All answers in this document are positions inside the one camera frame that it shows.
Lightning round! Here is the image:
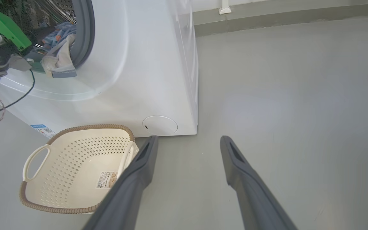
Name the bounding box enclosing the cream perforated laundry basket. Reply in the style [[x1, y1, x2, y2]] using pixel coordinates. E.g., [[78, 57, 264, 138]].
[[19, 124, 140, 214]]

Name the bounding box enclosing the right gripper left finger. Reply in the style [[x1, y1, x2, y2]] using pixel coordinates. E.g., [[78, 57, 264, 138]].
[[82, 135, 159, 230]]

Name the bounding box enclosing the basket barcode label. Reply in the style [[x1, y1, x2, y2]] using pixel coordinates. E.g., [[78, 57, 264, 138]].
[[95, 171, 118, 189]]

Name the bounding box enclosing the white pipe floor fitting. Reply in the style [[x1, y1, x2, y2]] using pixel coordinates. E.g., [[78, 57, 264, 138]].
[[219, 0, 232, 15]]

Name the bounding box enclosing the round white filter cover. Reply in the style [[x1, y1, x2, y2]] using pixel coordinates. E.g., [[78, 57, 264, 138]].
[[142, 115, 178, 135]]

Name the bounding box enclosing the blue garment with orange patches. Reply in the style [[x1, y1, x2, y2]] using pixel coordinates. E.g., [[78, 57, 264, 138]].
[[41, 22, 77, 49]]

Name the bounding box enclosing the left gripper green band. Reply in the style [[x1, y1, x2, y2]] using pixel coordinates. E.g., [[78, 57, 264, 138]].
[[0, 5, 33, 52]]

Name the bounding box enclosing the steel washer drum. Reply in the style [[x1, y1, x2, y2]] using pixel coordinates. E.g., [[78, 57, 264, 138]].
[[34, 0, 78, 25]]

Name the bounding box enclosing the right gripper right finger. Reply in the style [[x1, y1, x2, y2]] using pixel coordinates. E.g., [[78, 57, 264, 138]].
[[220, 135, 298, 230]]

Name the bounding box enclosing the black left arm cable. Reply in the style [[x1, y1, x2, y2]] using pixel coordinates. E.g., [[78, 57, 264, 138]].
[[0, 69, 36, 138]]

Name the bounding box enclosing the cream white garment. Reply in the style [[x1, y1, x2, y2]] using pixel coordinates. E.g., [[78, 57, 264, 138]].
[[40, 33, 78, 79]]

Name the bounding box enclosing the blue energy label sticker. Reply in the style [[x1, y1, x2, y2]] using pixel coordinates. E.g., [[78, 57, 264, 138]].
[[30, 124, 57, 139]]

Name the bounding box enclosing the white washing machine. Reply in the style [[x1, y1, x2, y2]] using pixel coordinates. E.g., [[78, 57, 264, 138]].
[[0, 0, 199, 138]]

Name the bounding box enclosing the grey rubber door gasket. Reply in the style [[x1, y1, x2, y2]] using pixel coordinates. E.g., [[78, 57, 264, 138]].
[[68, 0, 96, 69]]

